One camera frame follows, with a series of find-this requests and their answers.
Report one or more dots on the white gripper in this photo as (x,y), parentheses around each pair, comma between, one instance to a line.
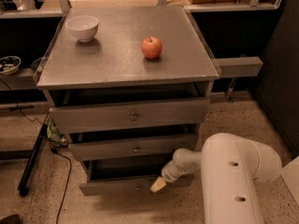
(168,174)

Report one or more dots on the grey bottom drawer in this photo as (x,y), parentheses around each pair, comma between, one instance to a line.
(128,175)

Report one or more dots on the grey drawer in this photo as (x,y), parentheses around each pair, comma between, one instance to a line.
(128,175)
(106,117)
(132,147)

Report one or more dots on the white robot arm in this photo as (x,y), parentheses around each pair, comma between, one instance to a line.
(230,165)

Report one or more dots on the grey middle drawer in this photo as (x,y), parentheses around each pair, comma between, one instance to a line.
(132,147)

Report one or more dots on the grey top drawer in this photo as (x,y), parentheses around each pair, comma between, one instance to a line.
(106,117)

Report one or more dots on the grey drawer cabinet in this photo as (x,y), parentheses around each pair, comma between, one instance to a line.
(112,68)

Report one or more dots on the green snack bag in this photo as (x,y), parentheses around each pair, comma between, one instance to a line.
(56,138)

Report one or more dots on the white floor panel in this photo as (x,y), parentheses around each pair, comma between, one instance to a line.
(290,175)

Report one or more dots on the red apple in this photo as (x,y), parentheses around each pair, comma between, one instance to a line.
(151,47)

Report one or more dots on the black metal bar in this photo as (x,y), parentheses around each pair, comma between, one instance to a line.
(22,188)

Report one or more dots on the grey side shelf beam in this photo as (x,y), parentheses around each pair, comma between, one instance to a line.
(240,66)

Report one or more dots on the white ceramic bowl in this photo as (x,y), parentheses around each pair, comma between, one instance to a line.
(83,28)

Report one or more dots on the patterned small bowl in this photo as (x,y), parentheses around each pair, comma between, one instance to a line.
(9,65)

